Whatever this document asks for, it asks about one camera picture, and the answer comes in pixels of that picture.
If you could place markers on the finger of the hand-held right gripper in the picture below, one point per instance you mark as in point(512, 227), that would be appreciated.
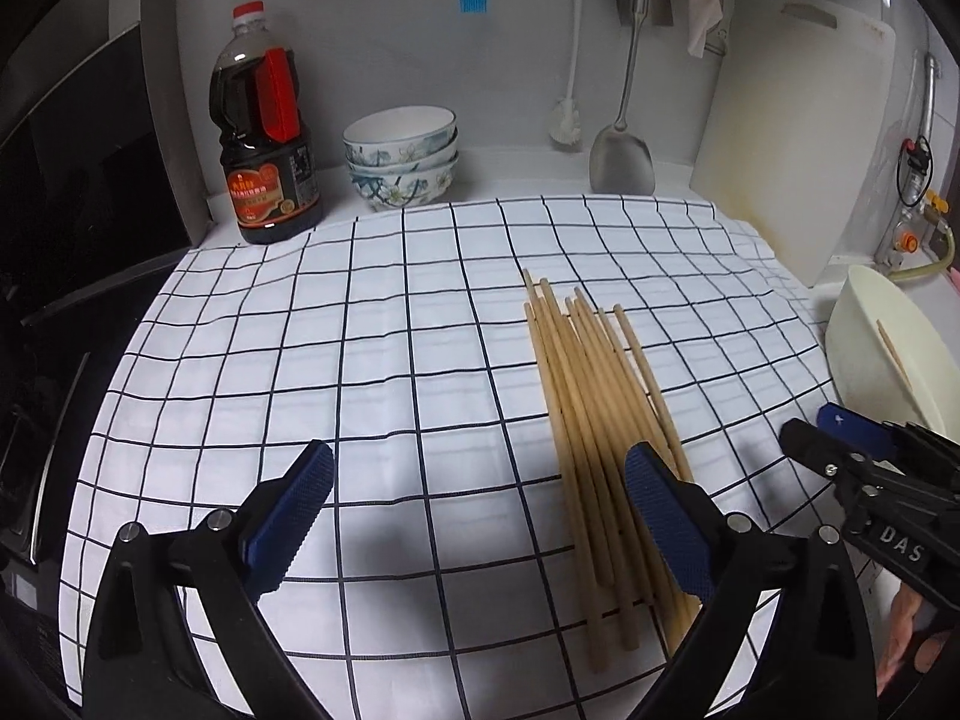
point(814, 450)
point(851, 426)

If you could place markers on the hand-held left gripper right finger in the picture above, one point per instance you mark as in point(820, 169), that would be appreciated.
point(667, 521)

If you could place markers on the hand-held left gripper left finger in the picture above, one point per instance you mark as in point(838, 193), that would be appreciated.
point(296, 502)

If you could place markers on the white plastic container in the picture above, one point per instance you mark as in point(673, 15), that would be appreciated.
point(862, 345)

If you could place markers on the wooden chopstick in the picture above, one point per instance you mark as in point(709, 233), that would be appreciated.
point(892, 352)

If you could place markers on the pile of wooden chopsticks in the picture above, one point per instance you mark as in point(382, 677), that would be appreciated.
point(577, 427)

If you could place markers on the person's right hand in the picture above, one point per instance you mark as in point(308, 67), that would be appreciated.
point(904, 615)

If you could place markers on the white black checked cloth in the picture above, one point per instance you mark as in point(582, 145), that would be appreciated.
point(375, 390)

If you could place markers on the gas pipe with valves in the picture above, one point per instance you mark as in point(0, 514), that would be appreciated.
point(915, 157)

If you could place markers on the white cutting board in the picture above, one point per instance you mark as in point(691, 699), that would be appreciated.
point(787, 150)

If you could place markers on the dark soy sauce bottle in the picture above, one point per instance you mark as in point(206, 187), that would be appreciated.
point(270, 187)

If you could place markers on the metal spatula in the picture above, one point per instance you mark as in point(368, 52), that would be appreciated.
point(621, 161)

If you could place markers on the black kitchen appliance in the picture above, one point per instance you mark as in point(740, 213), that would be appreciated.
point(75, 202)

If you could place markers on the white dish brush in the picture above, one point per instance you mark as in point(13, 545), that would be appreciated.
point(566, 120)

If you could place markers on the beige hanging rag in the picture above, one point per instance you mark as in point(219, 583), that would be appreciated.
point(705, 0)

